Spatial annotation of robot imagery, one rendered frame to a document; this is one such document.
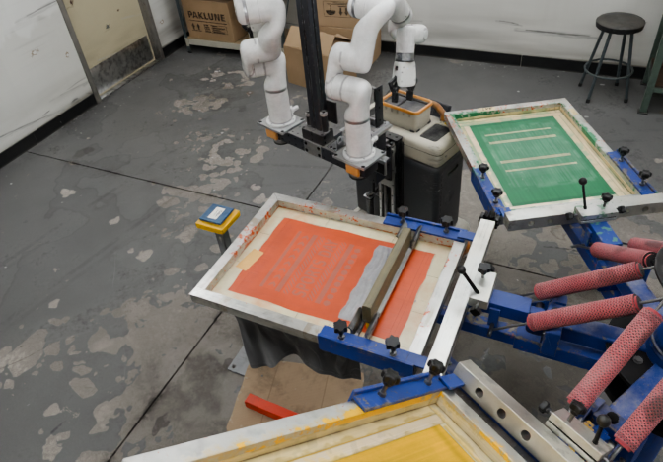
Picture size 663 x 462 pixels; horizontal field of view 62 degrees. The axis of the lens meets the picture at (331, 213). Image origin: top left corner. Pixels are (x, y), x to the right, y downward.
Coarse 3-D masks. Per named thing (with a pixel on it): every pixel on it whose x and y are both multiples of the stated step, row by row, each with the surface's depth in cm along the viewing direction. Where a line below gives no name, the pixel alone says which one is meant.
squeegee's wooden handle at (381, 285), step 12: (408, 228) 191; (408, 240) 191; (396, 252) 182; (384, 264) 179; (396, 264) 181; (384, 276) 174; (372, 288) 171; (384, 288) 174; (372, 300) 167; (372, 312) 167
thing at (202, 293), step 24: (264, 216) 214; (336, 216) 212; (360, 216) 208; (240, 240) 204; (432, 240) 198; (216, 264) 195; (456, 264) 185; (240, 312) 178; (264, 312) 176; (432, 312) 170; (312, 336) 168
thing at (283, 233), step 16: (288, 224) 214; (304, 224) 213; (272, 240) 207; (288, 240) 207; (336, 240) 204; (352, 240) 204; (368, 240) 203; (368, 256) 197; (416, 256) 195; (432, 256) 194; (352, 272) 191; (416, 272) 189; (400, 288) 184; (416, 288) 183
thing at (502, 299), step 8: (496, 296) 167; (504, 296) 166; (512, 296) 166; (520, 296) 166; (496, 304) 164; (504, 304) 164; (512, 304) 164; (520, 304) 164; (528, 304) 163; (488, 312) 168; (504, 312) 165; (512, 312) 164; (520, 312) 162; (528, 312) 161; (520, 320) 164
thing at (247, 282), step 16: (272, 256) 201; (240, 272) 196; (256, 272) 195; (240, 288) 190; (256, 288) 189; (352, 288) 185; (288, 304) 182; (304, 304) 182; (320, 304) 181; (336, 304) 181; (400, 304) 178; (336, 320) 176; (384, 320) 174; (400, 320) 174; (384, 336) 169
